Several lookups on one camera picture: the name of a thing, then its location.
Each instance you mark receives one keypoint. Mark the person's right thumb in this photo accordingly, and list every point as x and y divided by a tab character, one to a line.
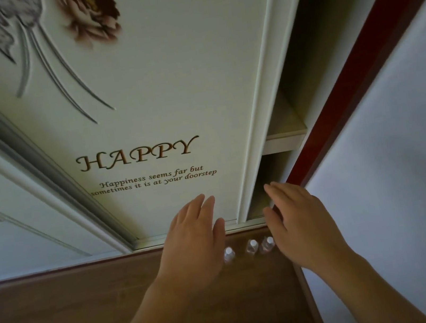
274	226

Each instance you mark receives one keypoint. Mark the dark red door frame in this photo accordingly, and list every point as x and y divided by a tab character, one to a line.
353	52

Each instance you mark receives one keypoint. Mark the person's right forearm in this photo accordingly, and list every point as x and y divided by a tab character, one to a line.
367	296

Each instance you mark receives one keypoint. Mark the person's left hand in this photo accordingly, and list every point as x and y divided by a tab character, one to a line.
189	251

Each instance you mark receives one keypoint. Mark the clear plastic water bottle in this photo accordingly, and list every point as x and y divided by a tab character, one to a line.
229	254
251	246
268	244

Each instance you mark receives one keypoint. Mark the person's right hand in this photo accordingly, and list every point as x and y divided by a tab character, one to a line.
309	232

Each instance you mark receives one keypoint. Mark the wardrobe bottom track rail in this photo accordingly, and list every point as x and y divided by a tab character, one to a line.
72	265

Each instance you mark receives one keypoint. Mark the person's left thumb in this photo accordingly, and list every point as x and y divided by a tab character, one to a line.
220	234

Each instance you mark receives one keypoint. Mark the white wardrobe shelf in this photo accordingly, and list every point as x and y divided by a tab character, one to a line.
284	128

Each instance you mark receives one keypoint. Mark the white flower-print sliding wardrobe door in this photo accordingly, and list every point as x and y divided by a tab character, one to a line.
154	96

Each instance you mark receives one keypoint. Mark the person's left middle finger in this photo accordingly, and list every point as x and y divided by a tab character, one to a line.
190	211

